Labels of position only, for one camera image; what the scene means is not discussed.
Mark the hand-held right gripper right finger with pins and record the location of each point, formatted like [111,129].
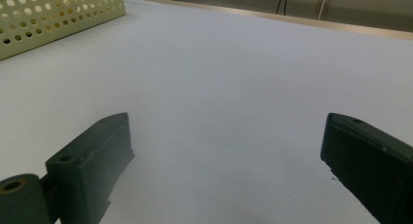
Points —
[373,165]

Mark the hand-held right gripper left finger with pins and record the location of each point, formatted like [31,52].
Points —
[87,165]

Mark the pale green perforated plastic basket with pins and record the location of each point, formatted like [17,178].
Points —
[65,26]

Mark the white vertical pole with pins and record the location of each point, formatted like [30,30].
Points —
[323,5]

